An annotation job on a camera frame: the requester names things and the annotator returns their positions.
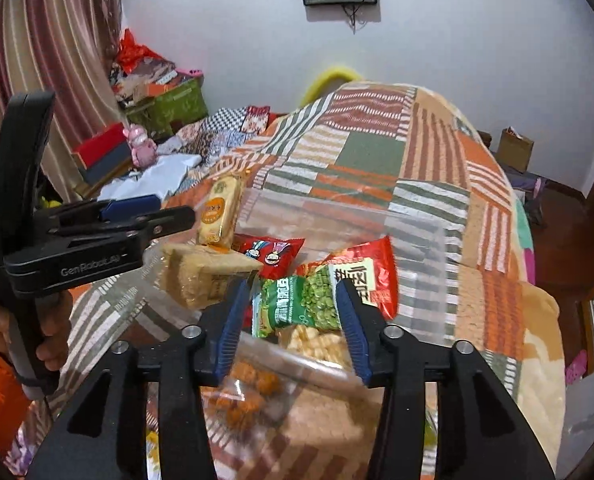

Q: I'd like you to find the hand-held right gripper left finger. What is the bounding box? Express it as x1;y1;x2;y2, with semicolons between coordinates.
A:
27;277;255;480

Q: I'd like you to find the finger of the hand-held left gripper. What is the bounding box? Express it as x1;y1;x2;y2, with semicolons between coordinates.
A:
32;194;162;233
52;205;196;248

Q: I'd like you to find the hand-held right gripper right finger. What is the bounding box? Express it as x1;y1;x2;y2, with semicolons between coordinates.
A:
334;277;558;480

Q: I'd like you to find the yellow biscuit packet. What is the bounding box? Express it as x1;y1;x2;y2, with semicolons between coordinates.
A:
197;175;243;248

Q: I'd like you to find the clear packet of puffed snacks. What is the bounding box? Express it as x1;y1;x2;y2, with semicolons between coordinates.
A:
277;324;350;363

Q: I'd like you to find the beige rice cake block packet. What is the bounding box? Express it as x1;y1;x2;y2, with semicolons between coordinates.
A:
159;242;263;311

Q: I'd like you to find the red peanut snack packet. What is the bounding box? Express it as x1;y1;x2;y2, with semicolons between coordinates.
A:
297;236;398;321

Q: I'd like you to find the green pea snack packet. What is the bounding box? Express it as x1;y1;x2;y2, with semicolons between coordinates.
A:
252;266;350;338

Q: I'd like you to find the red cartoon snack packet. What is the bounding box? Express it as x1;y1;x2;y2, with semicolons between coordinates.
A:
232;234;305;281

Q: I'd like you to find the clear plastic container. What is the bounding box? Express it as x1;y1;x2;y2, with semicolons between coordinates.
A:
144;180;455;401

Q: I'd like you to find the clear packet of fried snacks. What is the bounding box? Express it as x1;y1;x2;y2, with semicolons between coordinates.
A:
204;367;283;433

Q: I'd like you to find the person's left hand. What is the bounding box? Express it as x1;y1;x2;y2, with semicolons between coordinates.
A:
0;290;74;373

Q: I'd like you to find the white cloth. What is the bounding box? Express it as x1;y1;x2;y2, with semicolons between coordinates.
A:
97;152;203;201

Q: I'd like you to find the dark blue box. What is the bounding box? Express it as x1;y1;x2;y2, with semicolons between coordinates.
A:
79;152;135;186

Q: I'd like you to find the pink plush rabbit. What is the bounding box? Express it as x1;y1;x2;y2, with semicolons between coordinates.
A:
123;122;158;167

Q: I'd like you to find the red box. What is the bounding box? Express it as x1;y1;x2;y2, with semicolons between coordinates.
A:
72;124;130;168

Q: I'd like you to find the checkered cloth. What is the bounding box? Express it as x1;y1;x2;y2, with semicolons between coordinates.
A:
174;105;273;166

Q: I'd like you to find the green box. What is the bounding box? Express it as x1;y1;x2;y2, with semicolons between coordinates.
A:
127;77;210;136

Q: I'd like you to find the red plastic bag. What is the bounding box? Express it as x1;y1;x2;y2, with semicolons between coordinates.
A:
114;29;175;73

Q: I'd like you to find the patchwork blanket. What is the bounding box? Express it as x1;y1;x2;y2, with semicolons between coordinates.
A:
7;82;565;480

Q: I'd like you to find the striped curtain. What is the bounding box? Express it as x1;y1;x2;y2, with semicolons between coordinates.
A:
0;0;128;241

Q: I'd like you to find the grey bag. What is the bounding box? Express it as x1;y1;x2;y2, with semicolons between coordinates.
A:
504;165;548;226

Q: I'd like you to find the pink slipper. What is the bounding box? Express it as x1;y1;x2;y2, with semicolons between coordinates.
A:
564;350;589;386

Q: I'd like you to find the cardboard box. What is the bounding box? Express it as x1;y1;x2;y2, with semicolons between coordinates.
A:
497;127;534;173

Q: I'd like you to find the yellow ring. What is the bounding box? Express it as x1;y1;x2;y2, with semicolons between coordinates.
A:
299;64;365;106

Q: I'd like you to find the black cable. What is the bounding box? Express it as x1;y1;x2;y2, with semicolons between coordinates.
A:
342;2;365;33

